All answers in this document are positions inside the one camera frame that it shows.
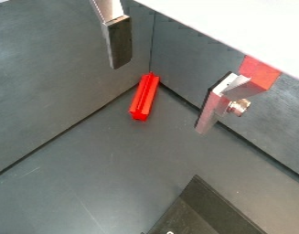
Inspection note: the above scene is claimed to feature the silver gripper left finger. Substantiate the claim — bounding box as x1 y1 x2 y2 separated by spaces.
90 0 133 69

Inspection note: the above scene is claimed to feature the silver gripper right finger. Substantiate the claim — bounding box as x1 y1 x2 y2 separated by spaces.
195 72 265 135

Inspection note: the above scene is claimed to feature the red star-shaped peg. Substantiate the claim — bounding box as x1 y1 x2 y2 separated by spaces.
129 72 161 121

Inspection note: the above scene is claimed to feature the black curved fixture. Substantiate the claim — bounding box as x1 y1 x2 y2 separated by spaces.
141 175 268 234

